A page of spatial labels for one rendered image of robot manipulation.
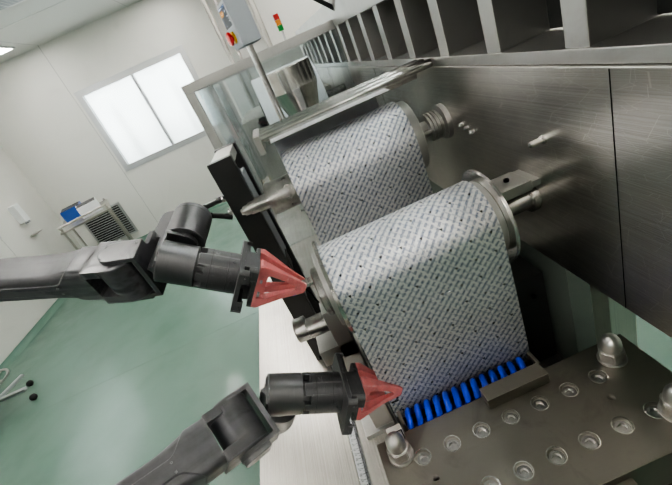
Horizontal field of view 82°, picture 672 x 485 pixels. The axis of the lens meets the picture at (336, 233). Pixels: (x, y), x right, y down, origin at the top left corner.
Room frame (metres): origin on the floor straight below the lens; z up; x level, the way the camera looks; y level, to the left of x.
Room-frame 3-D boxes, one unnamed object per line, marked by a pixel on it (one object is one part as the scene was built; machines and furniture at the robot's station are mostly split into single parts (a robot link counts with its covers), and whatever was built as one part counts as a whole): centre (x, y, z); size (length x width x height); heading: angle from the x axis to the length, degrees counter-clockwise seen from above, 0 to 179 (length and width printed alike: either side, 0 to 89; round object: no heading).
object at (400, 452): (0.36, 0.04, 1.05); 0.04 x 0.04 x 0.04
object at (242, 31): (1.04, 0.01, 1.66); 0.07 x 0.07 x 0.10; 18
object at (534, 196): (0.49, -0.25, 1.25); 0.07 x 0.04 x 0.04; 90
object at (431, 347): (0.43, -0.09, 1.11); 0.23 x 0.01 x 0.18; 90
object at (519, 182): (0.49, -0.26, 1.28); 0.06 x 0.05 x 0.02; 90
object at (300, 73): (1.21, -0.06, 1.50); 0.14 x 0.14 x 0.06
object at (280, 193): (0.74, 0.06, 1.33); 0.06 x 0.06 x 0.06; 0
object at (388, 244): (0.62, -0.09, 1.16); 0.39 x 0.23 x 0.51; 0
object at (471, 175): (0.49, -0.22, 1.25); 0.15 x 0.01 x 0.15; 0
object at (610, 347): (0.36, -0.29, 1.05); 0.04 x 0.04 x 0.04
